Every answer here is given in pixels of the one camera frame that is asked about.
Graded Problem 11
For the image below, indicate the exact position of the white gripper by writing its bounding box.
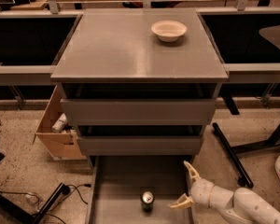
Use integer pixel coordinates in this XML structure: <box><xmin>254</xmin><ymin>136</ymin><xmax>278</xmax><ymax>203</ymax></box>
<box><xmin>168</xmin><ymin>161</ymin><xmax>215</xmax><ymax>209</ymax></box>

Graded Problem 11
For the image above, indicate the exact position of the green soda can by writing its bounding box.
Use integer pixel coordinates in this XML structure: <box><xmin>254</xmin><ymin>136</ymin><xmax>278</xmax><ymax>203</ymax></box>
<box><xmin>141</xmin><ymin>190</ymin><xmax>154</xmax><ymax>212</ymax></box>

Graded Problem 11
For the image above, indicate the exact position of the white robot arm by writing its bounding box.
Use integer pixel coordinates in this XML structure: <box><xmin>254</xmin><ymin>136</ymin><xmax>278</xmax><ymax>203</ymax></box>
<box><xmin>168</xmin><ymin>161</ymin><xmax>280</xmax><ymax>224</ymax></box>

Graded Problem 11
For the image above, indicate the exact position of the open bottom grey drawer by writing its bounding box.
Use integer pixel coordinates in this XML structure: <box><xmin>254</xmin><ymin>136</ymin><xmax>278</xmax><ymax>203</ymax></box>
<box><xmin>85</xmin><ymin>156</ymin><xmax>196</xmax><ymax>224</ymax></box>

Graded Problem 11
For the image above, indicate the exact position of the middle grey drawer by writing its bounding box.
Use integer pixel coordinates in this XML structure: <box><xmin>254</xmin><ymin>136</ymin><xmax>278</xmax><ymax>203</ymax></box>
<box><xmin>77</xmin><ymin>136</ymin><xmax>203</xmax><ymax>156</ymax></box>

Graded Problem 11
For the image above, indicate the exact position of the grey drawer cabinet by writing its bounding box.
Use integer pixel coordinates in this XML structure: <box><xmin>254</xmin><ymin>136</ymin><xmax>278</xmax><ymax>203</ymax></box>
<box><xmin>51</xmin><ymin>8</ymin><xmax>229</xmax><ymax>156</ymax></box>

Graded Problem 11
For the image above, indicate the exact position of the top grey drawer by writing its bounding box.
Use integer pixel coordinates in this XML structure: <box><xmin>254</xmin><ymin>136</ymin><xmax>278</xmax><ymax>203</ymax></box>
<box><xmin>61</xmin><ymin>99</ymin><xmax>215</xmax><ymax>125</ymax></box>

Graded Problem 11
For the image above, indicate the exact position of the black stand leg right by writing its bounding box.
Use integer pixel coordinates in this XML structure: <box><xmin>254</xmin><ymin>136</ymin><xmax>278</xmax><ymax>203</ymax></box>
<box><xmin>212</xmin><ymin>122</ymin><xmax>280</xmax><ymax>189</ymax></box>

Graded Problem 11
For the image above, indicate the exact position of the black stand leg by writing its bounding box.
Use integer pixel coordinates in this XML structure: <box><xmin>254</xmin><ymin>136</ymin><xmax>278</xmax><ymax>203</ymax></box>
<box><xmin>0</xmin><ymin>183</ymin><xmax>71</xmax><ymax>224</ymax></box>
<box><xmin>212</xmin><ymin>122</ymin><xmax>280</xmax><ymax>189</ymax></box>

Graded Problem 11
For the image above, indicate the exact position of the wooden box on floor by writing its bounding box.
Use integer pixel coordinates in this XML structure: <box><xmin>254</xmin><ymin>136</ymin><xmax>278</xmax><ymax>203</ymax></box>
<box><xmin>35</xmin><ymin>88</ymin><xmax>85</xmax><ymax>160</ymax></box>

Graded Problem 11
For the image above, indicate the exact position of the white bottle in box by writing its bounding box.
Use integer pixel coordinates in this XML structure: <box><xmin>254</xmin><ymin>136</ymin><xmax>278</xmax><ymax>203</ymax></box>
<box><xmin>52</xmin><ymin>113</ymin><xmax>67</xmax><ymax>133</ymax></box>

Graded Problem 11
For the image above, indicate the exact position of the white paper bowl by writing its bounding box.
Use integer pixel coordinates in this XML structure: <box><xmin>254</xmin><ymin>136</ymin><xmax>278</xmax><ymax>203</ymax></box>
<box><xmin>151</xmin><ymin>21</ymin><xmax>187</xmax><ymax>42</ymax></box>

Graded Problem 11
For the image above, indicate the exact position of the black stand leg left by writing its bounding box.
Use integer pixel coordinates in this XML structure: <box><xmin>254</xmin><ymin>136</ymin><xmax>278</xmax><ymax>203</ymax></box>
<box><xmin>0</xmin><ymin>183</ymin><xmax>71</xmax><ymax>224</ymax></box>

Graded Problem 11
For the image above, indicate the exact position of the black floor cable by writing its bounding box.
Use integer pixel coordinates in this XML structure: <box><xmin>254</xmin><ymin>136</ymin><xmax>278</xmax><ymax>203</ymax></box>
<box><xmin>46</xmin><ymin>183</ymin><xmax>92</xmax><ymax>224</ymax></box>

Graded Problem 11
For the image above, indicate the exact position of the grey metal rail frame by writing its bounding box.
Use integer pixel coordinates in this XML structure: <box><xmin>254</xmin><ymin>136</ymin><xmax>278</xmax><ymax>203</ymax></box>
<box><xmin>0</xmin><ymin>0</ymin><xmax>280</xmax><ymax>86</ymax></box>

